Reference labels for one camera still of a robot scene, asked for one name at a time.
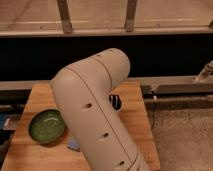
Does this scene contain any black cable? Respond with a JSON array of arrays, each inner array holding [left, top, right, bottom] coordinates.
[[150, 94, 159, 131]]

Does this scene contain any blue sponge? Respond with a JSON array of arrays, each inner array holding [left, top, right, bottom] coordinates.
[[68, 139, 80, 152]]

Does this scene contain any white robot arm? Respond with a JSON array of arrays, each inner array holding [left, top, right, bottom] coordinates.
[[51, 48, 151, 171]]

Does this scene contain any white cup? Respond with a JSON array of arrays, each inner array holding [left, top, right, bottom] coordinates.
[[109, 94, 123, 118]]

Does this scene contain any green ceramic bowl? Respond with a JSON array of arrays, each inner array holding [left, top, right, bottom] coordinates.
[[28, 109, 66, 144]]

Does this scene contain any metal frame post left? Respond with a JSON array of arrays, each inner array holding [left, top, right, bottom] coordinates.
[[57, 0, 73, 34]]

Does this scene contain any metal frame post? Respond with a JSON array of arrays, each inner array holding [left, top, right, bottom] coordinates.
[[124, 0, 137, 32], [57, 0, 73, 34]]

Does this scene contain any metal frame post right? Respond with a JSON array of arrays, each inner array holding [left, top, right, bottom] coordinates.
[[124, 0, 137, 32]]

